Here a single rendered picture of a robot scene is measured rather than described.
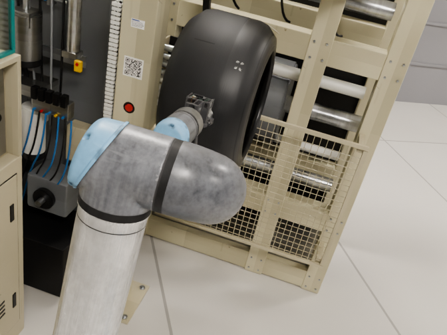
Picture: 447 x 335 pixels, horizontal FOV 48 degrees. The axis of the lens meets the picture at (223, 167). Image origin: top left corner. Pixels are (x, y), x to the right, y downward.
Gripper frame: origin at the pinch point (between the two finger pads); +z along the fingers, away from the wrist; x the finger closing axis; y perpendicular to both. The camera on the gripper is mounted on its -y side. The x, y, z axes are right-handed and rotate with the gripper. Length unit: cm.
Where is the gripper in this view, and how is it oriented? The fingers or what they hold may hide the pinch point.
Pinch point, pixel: (205, 111)
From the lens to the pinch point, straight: 158.9
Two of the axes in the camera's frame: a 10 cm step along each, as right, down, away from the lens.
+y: 2.2, -8.9, -4.0
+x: -9.5, -2.9, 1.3
